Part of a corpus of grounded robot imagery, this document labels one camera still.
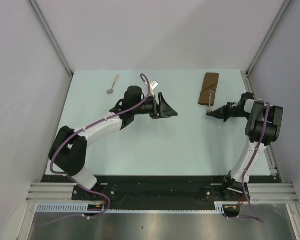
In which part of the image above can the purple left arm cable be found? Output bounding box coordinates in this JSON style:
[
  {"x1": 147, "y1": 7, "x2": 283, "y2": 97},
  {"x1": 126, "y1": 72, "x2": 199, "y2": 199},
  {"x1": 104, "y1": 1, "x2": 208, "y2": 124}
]
[{"x1": 38, "y1": 73, "x2": 156, "y2": 227}]

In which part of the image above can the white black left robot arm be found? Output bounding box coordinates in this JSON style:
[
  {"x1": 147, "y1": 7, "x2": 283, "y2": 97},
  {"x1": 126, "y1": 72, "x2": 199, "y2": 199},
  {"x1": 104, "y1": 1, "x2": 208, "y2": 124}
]
[{"x1": 48, "y1": 86, "x2": 178, "y2": 200}]

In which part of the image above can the brown cloth napkin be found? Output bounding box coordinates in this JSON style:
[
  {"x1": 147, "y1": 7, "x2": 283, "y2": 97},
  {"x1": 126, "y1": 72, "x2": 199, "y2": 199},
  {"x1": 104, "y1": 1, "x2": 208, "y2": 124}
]
[{"x1": 198, "y1": 72, "x2": 220, "y2": 106}]

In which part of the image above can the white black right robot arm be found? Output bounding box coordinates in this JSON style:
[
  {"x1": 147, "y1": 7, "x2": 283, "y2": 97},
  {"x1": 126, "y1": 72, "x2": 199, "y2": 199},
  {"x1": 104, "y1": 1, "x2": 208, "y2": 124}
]
[{"x1": 205, "y1": 92, "x2": 284, "y2": 201}]

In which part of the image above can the metal fork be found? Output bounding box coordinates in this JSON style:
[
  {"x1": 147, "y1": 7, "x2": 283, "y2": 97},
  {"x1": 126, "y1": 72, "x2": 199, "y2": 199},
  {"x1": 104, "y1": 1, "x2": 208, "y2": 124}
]
[{"x1": 207, "y1": 89, "x2": 214, "y2": 112}]

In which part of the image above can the aluminium corner post right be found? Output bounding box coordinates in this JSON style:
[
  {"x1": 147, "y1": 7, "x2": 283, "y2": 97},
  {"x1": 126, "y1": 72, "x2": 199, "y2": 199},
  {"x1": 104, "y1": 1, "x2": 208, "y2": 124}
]
[{"x1": 245, "y1": 0, "x2": 295, "y2": 78}]

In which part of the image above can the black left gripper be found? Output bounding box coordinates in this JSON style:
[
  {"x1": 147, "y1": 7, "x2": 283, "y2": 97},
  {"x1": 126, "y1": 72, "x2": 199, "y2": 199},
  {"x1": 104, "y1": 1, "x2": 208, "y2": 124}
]
[{"x1": 132, "y1": 92, "x2": 177, "y2": 120}]

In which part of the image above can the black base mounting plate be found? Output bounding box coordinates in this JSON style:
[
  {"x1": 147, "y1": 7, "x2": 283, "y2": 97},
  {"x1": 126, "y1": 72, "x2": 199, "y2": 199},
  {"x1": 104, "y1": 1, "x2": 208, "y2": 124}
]
[{"x1": 41, "y1": 174, "x2": 283, "y2": 218}]

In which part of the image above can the spoon with wooden handle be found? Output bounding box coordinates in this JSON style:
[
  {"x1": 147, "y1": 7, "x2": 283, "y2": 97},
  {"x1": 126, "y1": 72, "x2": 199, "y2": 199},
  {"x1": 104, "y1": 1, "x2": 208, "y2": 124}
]
[{"x1": 106, "y1": 74, "x2": 120, "y2": 95}]

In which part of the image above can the aluminium corner post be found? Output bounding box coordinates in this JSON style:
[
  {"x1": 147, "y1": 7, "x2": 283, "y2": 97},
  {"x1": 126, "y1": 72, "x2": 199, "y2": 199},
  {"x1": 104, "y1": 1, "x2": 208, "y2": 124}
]
[
  {"x1": 26, "y1": 0, "x2": 74, "y2": 77},
  {"x1": 245, "y1": 0, "x2": 295, "y2": 78}
]

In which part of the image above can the aluminium front rail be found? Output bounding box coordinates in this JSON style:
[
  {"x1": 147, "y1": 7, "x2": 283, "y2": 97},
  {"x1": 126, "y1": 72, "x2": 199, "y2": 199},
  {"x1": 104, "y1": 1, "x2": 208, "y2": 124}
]
[{"x1": 26, "y1": 183, "x2": 299, "y2": 204}]

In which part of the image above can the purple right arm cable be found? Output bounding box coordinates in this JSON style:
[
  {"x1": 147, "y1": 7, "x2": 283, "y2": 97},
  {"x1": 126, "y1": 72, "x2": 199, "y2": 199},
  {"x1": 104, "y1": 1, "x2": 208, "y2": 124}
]
[{"x1": 224, "y1": 99, "x2": 271, "y2": 223}]

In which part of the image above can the aluminium corner post left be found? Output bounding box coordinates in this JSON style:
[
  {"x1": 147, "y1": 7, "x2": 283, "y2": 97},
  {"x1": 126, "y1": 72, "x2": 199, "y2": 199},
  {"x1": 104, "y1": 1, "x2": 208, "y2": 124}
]
[{"x1": 26, "y1": 0, "x2": 74, "y2": 77}]

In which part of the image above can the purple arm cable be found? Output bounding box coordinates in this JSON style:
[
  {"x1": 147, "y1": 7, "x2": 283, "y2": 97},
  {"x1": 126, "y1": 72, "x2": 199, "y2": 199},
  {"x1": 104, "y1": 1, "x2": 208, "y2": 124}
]
[
  {"x1": 38, "y1": 73, "x2": 156, "y2": 227},
  {"x1": 224, "y1": 99, "x2": 271, "y2": 223}
]

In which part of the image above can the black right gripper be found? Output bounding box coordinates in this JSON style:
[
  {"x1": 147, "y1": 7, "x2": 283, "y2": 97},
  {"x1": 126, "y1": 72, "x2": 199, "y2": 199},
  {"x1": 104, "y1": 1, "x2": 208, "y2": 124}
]
[{"x1": 206, "y1": 102, "x2": 250, "y2": 122}]

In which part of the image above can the white slotted cable duct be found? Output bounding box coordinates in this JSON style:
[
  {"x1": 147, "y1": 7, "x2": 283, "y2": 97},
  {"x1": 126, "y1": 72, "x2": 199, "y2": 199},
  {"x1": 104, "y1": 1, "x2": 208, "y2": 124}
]
[{"x1": 36, "y1": 201, "x2": 227, "y2": 214}]

